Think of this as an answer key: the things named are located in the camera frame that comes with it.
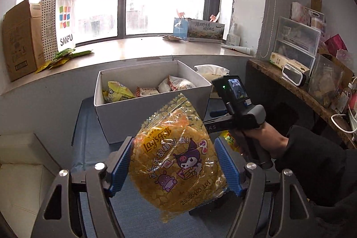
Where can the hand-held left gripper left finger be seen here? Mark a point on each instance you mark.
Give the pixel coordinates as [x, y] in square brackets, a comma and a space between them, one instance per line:
[121, 168]

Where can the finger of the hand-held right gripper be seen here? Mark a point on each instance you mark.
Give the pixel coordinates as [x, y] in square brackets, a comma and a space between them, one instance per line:
[217, 114]

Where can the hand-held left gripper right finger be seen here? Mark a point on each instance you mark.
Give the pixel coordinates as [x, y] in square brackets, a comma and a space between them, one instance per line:
[228, 168]

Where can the white cardboard box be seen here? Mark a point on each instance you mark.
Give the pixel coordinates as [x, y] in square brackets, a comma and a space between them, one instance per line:
[117, 121]

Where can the white pinkish snack packet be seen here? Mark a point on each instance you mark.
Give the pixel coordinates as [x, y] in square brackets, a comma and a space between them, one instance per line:
[178, 84]

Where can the yellow chip packet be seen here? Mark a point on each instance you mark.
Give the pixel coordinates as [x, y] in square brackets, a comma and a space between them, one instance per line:
[167, 148]

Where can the yellow green snack packet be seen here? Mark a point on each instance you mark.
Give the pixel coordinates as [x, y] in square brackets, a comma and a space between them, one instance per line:
[118, 91]

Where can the person's right forearm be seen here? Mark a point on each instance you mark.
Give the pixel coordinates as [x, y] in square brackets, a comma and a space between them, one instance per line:
[315, 165]

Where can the person's right hand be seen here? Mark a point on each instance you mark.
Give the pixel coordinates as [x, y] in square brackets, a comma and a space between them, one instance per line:
[267, 137]

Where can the yellow packet with green label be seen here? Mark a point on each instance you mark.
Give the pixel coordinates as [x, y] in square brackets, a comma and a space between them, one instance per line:
[226, 140]

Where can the beige tissue pack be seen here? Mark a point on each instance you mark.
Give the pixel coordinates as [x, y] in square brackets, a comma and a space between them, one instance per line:
[213, 72]

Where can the white tube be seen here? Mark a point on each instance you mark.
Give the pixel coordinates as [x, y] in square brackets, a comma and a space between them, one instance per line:
[239, 49]

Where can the white framed black device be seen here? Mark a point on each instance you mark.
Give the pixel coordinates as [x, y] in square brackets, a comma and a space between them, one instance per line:
[294, 75]

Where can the beige green carton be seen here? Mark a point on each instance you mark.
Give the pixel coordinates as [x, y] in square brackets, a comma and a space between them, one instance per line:
[287, 62]

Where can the white bottle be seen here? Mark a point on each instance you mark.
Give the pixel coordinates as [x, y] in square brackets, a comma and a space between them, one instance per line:
[233, 36]

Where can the clear plastic container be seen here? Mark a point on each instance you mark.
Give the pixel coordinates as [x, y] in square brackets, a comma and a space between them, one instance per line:
[325, 84]

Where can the printed tissue box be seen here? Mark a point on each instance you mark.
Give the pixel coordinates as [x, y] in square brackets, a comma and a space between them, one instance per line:
[200, 29]

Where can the small flat packet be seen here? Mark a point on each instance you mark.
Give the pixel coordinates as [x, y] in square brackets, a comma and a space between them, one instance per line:
[173, 37]

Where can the clear plastic drawer unit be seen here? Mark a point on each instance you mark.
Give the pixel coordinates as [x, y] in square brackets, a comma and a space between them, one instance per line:
[297, 40]

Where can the pink dinosaur figure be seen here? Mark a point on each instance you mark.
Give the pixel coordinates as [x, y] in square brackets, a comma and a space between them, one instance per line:
[181, 14]
[214, 16]

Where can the cream sofa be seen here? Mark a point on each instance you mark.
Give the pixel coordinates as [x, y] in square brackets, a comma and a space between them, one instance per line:
[22, 176]

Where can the pink patterned box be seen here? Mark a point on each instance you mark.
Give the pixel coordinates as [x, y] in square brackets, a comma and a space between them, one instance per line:
[302, 13]

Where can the red gift box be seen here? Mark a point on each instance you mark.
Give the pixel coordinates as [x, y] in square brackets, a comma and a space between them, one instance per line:
[336, 44]

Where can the pile of green yellow sachets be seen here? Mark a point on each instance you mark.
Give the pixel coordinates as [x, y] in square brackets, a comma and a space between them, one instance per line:
[62, 58]

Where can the small open cardboard box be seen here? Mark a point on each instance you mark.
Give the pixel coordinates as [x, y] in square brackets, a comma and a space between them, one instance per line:
[315, 1]

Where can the dotted paper bag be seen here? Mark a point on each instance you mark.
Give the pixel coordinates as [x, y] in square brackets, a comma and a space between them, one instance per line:
[48, 31]

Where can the white bag with coloured squares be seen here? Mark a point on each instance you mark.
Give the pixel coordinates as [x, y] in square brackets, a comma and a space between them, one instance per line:
[65, 20]

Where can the brown cardboard box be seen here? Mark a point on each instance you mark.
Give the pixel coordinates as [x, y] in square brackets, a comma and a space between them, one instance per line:
[21, 42]

